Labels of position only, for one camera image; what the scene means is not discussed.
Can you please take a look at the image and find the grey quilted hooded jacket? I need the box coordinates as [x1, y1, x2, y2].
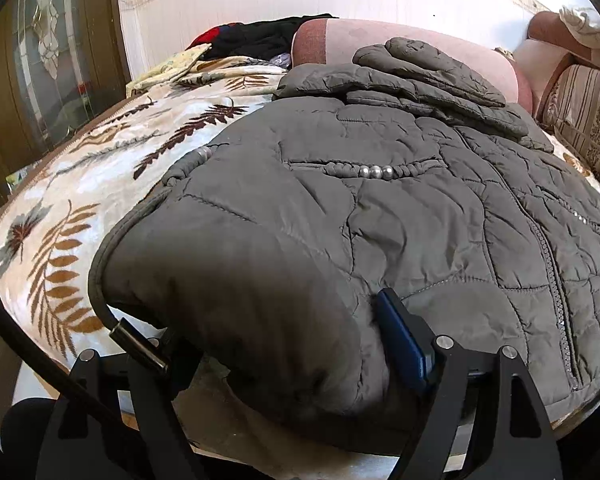
[87, 36, 600, 453]

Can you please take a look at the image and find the leaf print blanket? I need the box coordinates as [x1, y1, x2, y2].
[0, 55, 600, 466]

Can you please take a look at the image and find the striped patterned sofa cushion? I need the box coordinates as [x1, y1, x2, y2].
[535, 62, 600, 196]

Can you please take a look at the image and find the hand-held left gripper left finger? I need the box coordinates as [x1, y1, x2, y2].
[35, 327, 208, 480]

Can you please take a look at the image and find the pale yellow floral cloth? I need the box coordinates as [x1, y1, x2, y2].
[126, 44, 212, 97]

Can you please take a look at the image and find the black clothes pile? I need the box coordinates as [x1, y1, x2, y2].
[207, 13, 333, 61]

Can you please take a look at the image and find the pink sofa backrest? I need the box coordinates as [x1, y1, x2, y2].
[291, 18, 533, 121]

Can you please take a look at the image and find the red garment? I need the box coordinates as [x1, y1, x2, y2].
[187, 24, 246, 48]

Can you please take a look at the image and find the wooden door with glass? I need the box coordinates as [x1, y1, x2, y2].
[0, 0, 131, 241]

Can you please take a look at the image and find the pink sofa armrest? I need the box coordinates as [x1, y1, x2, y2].
[512, 10, 600, 111]

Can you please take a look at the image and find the cream cloth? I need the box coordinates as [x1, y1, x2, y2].
[559, 5, 600, 51]

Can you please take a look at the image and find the black cable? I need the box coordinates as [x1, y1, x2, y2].
[0, 280, 131, 423]

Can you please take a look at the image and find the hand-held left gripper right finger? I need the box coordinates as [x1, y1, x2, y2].
[377, 287, 563, 480]

